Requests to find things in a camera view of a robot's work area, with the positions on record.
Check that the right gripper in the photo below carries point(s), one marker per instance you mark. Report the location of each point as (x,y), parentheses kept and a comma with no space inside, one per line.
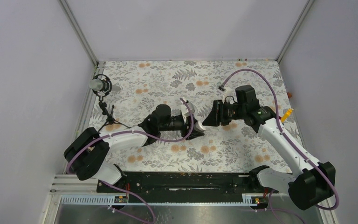
(217,116)

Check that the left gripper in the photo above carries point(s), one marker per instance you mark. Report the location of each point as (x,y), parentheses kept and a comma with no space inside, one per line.
(186,132)

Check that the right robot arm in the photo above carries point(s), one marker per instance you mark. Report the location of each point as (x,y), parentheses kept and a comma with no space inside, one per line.
(310,181)

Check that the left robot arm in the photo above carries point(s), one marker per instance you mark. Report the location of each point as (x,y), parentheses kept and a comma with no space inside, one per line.
(86,155)

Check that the floral table mat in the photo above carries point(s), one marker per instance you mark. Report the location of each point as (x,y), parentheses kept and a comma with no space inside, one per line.
(138,87)

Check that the colourful toy block stack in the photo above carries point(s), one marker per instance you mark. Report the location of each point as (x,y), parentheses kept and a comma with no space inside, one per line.
(286,115)

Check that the microphone on tripod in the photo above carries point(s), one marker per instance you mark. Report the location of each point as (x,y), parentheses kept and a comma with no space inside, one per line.
(102,86)

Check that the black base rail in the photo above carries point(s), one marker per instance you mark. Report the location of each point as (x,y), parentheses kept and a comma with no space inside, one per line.
(176,187)

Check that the white slotted cable duct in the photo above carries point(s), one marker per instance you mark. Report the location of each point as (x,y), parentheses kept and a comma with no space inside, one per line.
(123,200)

